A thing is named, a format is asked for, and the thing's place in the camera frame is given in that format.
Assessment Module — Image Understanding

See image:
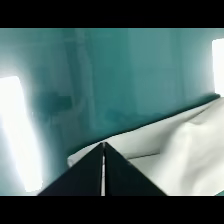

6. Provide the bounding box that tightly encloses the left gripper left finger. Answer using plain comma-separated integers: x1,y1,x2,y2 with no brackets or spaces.
37,142,104,197

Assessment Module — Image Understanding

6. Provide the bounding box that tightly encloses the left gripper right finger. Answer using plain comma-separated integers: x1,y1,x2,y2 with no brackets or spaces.
104,142,167,197

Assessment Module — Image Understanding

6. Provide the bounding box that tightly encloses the white shirt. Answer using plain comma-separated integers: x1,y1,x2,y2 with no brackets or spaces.
66,96,224,197

